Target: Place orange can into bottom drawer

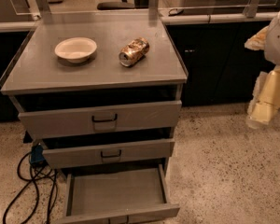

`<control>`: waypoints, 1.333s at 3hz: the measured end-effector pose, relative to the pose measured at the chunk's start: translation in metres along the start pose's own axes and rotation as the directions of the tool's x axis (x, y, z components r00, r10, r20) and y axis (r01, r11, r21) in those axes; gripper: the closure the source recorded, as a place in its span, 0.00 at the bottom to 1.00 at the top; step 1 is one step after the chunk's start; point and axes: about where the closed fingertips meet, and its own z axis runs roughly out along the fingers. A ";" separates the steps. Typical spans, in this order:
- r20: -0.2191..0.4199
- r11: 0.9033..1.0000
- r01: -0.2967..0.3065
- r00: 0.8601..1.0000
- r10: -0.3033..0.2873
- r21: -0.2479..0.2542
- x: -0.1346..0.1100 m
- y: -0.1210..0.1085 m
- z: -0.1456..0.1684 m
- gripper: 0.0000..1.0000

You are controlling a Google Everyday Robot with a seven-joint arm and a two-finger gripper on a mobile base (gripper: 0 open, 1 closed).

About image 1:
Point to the grey middle drawer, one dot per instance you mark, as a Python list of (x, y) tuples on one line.
[(121, 152)]

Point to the grey bottom drawer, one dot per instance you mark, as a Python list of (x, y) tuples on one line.
[(119, 195)]

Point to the white bowl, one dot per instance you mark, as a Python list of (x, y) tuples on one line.
[(76, 50)]

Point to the grey drawer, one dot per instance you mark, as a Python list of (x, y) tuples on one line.
[(121, 152), (100, 119), (119, 195)]

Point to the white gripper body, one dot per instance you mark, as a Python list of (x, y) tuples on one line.
[(278, 40)]

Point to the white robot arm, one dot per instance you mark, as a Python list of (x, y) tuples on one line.
[(272, 44)]

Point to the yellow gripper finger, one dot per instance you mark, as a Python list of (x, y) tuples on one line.
[(257, 41), (259, 114)]

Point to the grey drawer cabinet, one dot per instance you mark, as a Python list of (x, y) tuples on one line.
[(41, 81)]

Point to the blue power adapter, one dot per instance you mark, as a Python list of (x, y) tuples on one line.
[(36, 157)]

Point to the grey top drawer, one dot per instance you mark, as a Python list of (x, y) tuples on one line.
[(100, 119)]

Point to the dark counter cabinet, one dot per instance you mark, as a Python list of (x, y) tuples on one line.
[(221, 69)]

